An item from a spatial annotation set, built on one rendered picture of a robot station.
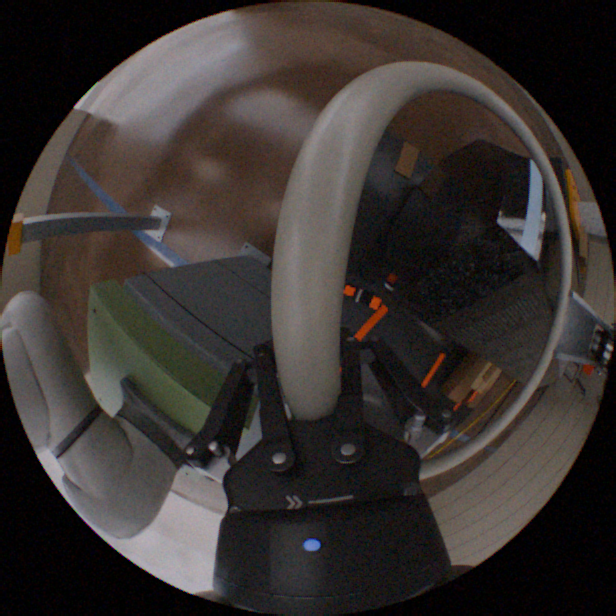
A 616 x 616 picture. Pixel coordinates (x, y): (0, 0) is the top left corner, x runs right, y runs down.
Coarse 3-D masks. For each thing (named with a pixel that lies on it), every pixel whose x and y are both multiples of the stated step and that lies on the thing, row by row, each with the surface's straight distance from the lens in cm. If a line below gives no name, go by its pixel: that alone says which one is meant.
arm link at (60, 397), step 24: (24, 312) 35; (48, 312) 37; (24, 336) 33; (48, 336) 34; (24, 360) 32; (48, 360) 32; (72, 360) 35; (24, 384) 32; (48, 384) 31; (72, 384) 33; (24, 408) 32; (48, 408) 32; (72, 408) 32; (96, 408) 35; (48, 432) 33; (72, 432) 32
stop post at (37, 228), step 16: (160, 208) 147; (16, 224) 98; (32, 224) 100; (48, 224) 102; (64, 224) 105; (80, 224) 108; (96, 224) 113; (112, 224) 118; (128, 224) 125; (144, 224) 133; (160, 224) 144; (16, 240) 99; (32, 240) 102; (160, 240) 142
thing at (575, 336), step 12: (576, 300) 47; (576, 312) 58; (588, 312) 59; (564, 324) 53; (576, 324) 60; (588, 324) 71; (600, 324) 76; (612, 324) 107; (564, 336) 55; (576, 336) 63; (588, 336) 74; (612, 336) 102; (564, 348) 57; (576, 348) 66; (588, 348) 79; (576, 360) 58; (588, 360) 70
